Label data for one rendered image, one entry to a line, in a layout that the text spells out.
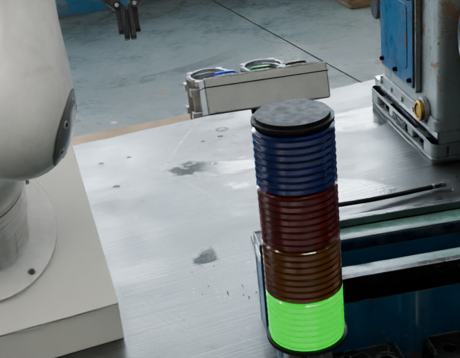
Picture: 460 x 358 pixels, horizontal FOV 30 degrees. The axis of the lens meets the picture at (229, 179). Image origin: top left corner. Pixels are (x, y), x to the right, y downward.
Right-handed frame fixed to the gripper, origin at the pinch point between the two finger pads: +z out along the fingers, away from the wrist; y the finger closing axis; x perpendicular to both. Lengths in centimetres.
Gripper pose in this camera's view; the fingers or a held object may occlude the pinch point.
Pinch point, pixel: (128, 24)
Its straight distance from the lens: 120.6
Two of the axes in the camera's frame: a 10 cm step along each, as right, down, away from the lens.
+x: -1.2, -0.5, 9.9
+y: 9.8, -1.6, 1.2
